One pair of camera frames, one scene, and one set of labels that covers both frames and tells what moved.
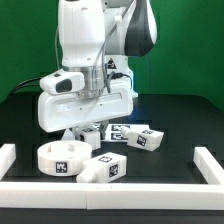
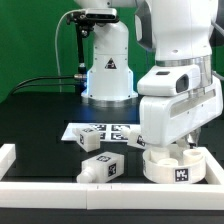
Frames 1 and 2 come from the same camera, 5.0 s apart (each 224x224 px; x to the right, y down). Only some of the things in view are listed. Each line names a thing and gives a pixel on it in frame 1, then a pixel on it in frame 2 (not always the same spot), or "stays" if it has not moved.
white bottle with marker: (103, 168) stays
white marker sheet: (113, 131) stays
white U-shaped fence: (113, 196) stays
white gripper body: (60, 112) to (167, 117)
